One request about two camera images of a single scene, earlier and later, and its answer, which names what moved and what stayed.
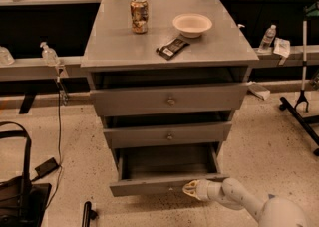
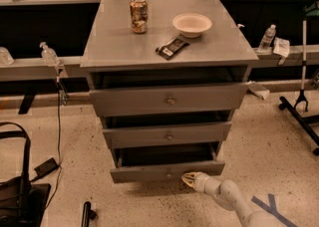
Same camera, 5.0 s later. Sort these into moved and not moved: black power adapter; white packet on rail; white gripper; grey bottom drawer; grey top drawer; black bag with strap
Moved: grey bottom drawer; white gripper
Not moved: black bag with strap; white packet on rail; grey top drawer; black power adapter
